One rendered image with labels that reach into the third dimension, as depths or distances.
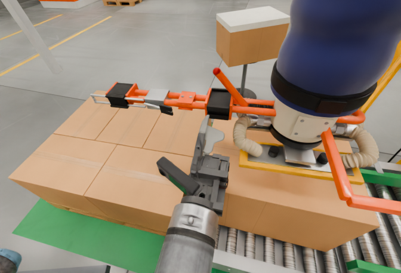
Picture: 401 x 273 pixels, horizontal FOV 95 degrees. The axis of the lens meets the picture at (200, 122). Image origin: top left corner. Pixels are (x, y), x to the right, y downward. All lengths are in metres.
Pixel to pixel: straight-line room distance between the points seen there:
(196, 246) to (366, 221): 0.62
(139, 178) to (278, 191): 0.85
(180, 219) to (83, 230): 1.63
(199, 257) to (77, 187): 1.18
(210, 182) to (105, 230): 1.52
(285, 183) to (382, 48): 0.51
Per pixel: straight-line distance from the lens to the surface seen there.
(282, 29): 2.15
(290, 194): 0.78
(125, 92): 0.69
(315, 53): 0.44
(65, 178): 1.54
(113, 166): 1.42
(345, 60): 0.44
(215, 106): 0.56
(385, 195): 1.50
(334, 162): 0.52
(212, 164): 0.42
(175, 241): 0.36
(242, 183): 0.75
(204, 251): 0.36
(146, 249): 1.71
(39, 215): 2.25
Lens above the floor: 1.62
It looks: 46 degrees down
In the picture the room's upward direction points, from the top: 5 degrees counter-clockwise
